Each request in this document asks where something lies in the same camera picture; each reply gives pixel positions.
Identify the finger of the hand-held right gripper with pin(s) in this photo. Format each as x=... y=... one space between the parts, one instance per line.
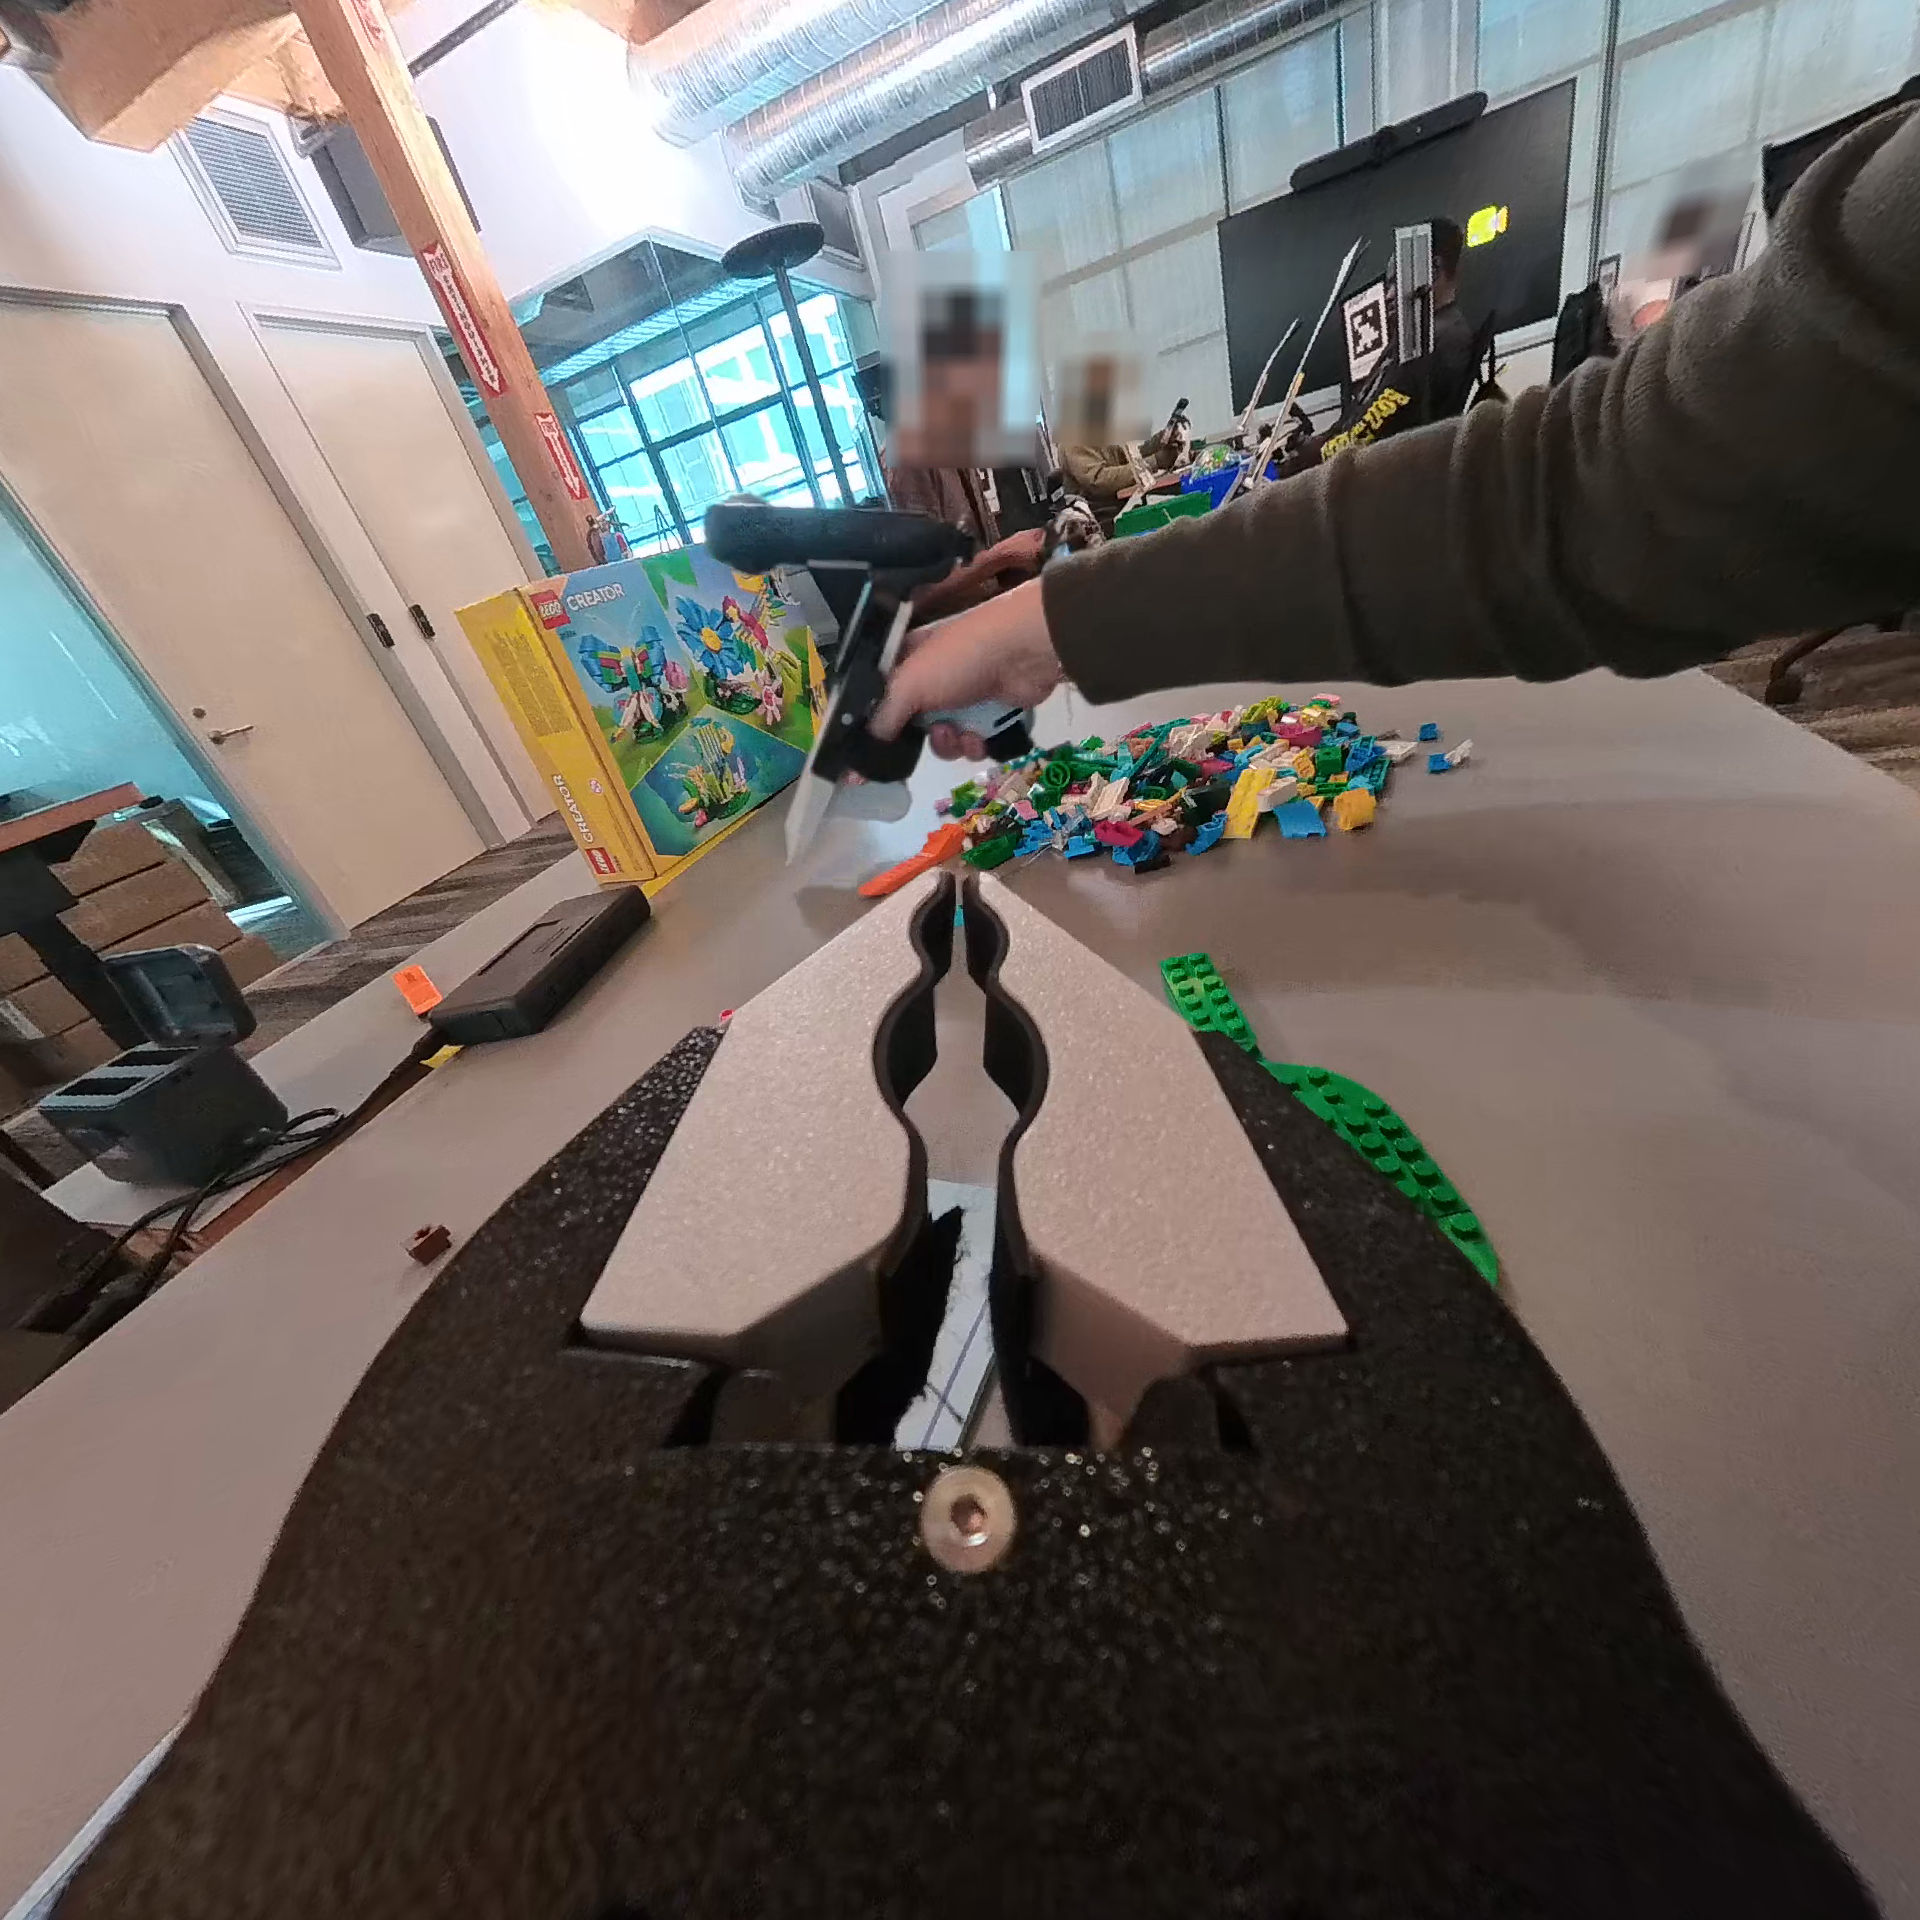
x=818 y=802
x=869 y=802

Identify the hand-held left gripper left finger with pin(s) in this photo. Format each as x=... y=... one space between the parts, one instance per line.
x=751 y=1170

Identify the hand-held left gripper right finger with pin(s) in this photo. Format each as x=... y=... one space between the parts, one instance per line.
x=1171 y=1185

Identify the pile of coloured toy bricks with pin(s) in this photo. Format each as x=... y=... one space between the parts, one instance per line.
x=1200 y=797

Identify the small brown brick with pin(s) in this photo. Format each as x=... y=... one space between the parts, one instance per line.
x=429 y=1241

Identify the person's right forearm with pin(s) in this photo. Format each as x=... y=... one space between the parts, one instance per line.
x=1501 y=510

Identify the grey desk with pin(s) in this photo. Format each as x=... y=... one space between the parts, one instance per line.
x=1575 y=1126

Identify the person's right hand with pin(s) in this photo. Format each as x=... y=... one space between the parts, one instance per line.
x=983 y=652

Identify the orange brick separator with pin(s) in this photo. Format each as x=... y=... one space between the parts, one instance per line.
x=902 y=874

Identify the yellow toy brick box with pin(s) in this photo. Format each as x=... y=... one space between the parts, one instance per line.
x=645 y=704

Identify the green brick plate assembly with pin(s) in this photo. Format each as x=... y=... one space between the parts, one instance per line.
x=1381 y=1142

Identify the red fire extinguisher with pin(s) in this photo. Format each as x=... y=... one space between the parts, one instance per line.
x=607 y=541

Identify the black floor lamp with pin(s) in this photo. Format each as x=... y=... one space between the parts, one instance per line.
x=773 y=247

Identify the green bin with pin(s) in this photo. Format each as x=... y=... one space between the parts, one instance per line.
x=1149 y=518

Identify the orange plastic tag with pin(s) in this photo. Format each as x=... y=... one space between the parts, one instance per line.
x=417 y=991

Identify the white door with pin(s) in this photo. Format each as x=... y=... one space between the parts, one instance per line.
x=194 y=557
x=406 y=541

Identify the fiducial tag board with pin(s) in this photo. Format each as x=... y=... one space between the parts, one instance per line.
x=1373 y=332

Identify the grey battery charger case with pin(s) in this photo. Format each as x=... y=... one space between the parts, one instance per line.
x=149 y=1110

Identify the black video bar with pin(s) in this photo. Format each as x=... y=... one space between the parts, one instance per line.
x=1387 y=142

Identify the stack of cardboard boxes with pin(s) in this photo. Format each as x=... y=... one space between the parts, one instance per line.
x=119 y=901

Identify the silver air duct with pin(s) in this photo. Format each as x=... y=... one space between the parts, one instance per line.
x=902 y=61

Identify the wooden post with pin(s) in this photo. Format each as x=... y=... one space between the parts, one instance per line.
x=421 y=196

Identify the black wall screen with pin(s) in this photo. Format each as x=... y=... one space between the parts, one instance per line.
x=1515 y=165

